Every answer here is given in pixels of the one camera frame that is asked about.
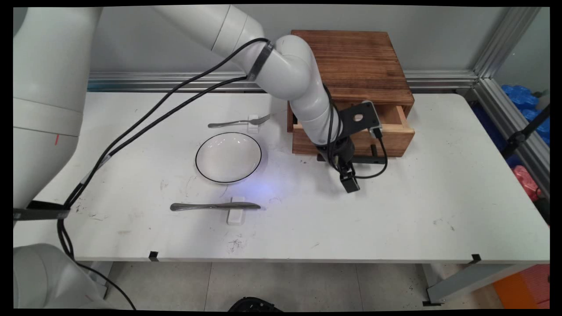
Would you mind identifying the red plastic bag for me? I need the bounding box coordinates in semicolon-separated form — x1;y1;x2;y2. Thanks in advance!
512;165;542;203

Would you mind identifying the white plate with black rim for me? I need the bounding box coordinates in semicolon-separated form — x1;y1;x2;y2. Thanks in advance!
195;132;263;183

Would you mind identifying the black metal stand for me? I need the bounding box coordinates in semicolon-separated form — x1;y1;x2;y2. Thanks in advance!
501;103;550;159

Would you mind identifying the orange box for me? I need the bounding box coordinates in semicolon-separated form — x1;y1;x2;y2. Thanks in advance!
492;264;550;310

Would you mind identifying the brown wooden drawer cabinet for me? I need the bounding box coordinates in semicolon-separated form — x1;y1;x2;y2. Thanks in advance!
287;30;415;133

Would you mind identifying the white knife rest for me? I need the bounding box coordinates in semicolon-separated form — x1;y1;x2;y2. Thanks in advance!
227;197;249;226

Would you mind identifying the black round object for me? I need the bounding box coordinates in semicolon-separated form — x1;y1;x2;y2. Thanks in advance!
228;297;284;312

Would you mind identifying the blue plastic bags pile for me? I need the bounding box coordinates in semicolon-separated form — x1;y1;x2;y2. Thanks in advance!
501;85;550;148

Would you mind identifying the upright aluminium frame post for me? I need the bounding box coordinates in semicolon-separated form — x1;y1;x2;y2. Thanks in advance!
472;7;543;80

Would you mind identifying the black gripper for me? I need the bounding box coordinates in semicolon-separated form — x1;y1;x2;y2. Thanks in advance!
317;136;361;194

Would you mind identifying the brown wooden drawer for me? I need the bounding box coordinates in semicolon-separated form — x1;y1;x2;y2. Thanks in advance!
292;104;416;158

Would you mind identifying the black cable strap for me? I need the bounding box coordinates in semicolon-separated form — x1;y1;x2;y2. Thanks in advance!
247;40;275;82
13;201;71;221

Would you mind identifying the horizontal aluminium frame rail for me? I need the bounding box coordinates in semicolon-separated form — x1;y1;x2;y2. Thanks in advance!
87;70;479;94

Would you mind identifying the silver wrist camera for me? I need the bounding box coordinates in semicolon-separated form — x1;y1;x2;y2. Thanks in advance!
363;100;384;140

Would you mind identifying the silver metal knife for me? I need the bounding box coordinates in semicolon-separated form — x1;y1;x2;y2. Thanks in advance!
170;202;262;212

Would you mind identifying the slanted aluminium frame rail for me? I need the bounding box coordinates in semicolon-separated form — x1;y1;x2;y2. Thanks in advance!
471;78;550;200

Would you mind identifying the silver metal fork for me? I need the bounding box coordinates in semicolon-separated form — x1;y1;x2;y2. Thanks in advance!
208;114;271;129

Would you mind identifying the grey metal table leg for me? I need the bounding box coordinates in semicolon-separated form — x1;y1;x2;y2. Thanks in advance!
421;263;540;307

